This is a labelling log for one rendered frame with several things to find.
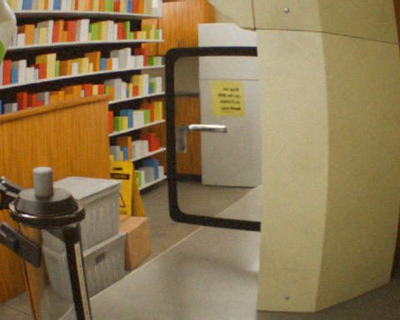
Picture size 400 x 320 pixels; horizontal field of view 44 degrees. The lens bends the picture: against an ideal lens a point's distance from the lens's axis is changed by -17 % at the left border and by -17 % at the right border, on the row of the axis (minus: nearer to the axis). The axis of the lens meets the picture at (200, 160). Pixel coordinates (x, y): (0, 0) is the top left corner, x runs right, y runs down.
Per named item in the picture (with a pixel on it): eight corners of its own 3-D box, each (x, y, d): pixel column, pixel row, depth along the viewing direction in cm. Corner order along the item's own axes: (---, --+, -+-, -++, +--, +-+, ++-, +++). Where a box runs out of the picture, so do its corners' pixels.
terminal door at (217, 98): (292, 234, 120) (289, 47, 113) (169, 221, 134) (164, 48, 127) (292, 233, 120) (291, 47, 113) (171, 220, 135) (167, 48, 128)
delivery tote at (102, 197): (128, 232, 350) (124, 180, 345) (79, 257, 295) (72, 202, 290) (77, 223, 366) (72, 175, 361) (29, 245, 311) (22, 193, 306)
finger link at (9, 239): (-8, 221, 61) (-20, 226, 59) (18, 239, 60) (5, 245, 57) (-8, 231, 62) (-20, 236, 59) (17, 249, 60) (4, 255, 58)
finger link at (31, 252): (4, 221, 61) (1, 222, 61) (42, 247, 59) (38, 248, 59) (3, 240, 62) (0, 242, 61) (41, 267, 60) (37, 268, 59)
